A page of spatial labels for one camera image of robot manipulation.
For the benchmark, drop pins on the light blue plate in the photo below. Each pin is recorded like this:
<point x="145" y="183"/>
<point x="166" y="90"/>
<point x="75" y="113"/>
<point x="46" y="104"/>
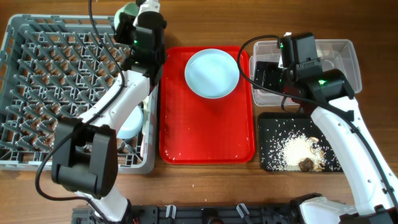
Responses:
<point x="211" y="73"/>

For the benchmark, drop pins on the grey dishwasher rack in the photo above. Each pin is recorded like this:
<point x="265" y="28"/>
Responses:
<point x="52" y="66"/>

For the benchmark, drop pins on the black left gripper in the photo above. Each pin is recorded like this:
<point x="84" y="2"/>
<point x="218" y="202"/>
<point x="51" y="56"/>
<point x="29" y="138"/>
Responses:
<point x="125" y="25"/>

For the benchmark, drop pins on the black waste tray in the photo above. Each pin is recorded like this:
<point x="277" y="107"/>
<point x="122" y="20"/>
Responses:
<point x="273" y="130"/>

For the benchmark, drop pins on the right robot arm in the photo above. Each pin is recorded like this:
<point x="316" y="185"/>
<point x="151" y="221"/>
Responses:
<point x="328" y="98"/>

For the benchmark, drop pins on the red plastic tray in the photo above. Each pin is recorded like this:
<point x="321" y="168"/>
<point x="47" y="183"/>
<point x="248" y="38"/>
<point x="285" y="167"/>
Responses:
<point x="195" y="130"/>

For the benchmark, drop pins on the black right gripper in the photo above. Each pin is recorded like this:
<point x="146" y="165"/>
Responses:
<point x="270" y="70"/>

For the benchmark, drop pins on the light blue bowl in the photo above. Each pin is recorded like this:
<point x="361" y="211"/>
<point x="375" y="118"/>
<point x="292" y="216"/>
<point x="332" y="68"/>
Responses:
<point x="133" y="125"/>

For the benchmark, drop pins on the green bowl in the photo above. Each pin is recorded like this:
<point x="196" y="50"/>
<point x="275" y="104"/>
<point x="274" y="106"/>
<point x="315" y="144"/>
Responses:
<point x="130" y="9"/>

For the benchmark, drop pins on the clear plastic bin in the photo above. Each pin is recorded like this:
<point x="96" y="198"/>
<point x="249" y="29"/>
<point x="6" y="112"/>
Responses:
<point x="334" y="53"/>

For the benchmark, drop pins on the white plastic spoon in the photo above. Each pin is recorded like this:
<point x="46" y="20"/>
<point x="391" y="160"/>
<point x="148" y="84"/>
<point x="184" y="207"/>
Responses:
<point x="146" y="114"/>

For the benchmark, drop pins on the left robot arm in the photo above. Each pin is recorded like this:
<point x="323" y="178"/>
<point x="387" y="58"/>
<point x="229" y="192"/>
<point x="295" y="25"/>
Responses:
<point x="85" y="158"/>

